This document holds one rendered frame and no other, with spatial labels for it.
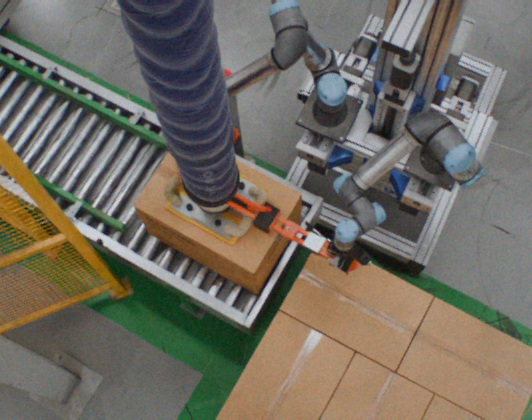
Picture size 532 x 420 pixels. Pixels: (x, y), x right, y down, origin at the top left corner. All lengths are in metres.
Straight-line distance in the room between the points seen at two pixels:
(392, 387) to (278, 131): 1.68
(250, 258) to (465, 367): 1.11
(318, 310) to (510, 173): 1.53
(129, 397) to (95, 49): 2.10
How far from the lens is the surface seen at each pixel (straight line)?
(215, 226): 3.20
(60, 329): 4.25
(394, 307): 3.57
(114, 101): 3.94
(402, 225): 4.04
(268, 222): 3.07
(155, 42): 1.93
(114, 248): 3.65
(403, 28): 2.37
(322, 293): 3.56
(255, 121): 4.45
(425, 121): 2.68
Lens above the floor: 4.01
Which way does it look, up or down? 71 degrees down
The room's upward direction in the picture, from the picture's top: 6 degrees counter-clockwise
